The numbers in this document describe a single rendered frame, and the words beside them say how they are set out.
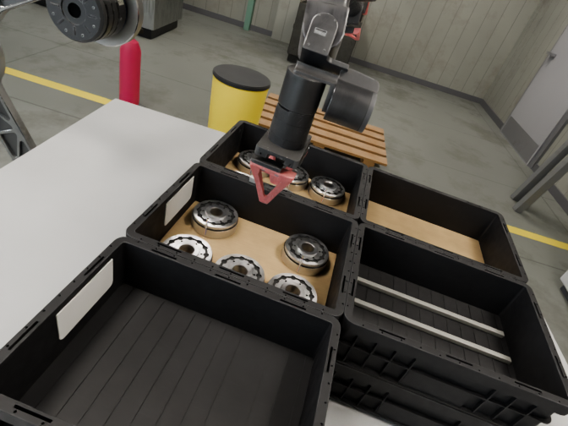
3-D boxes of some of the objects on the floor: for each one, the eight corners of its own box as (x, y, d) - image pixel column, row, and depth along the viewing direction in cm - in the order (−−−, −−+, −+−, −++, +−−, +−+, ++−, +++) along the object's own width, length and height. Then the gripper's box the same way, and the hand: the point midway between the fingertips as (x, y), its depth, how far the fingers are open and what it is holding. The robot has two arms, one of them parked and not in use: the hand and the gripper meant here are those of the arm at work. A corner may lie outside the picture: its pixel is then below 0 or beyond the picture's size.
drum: (259, 155, 296) (278, 79, 261) (240, 176, 265) (259, 92, 231) (215, 137, 300) (227, 59, 265) (190, 155, 269) (202, 71, 235)
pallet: (382, 139, 385) (386, 129, 379) (382, 177, 318) (387, 166, 312) (269, 101, 388) (271, 90, 382) (245, 131, 321) (248, 119, 315)
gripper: (284, 87, 60) (259, 171, 69) (264, 108, 51) (238, 201, 60) (325, 103, 59) (295, 185, 68) (312, 128, 50) (279, 218, 60)
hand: (270, 188), depth 64 cm, fingers open, 6 cm apart
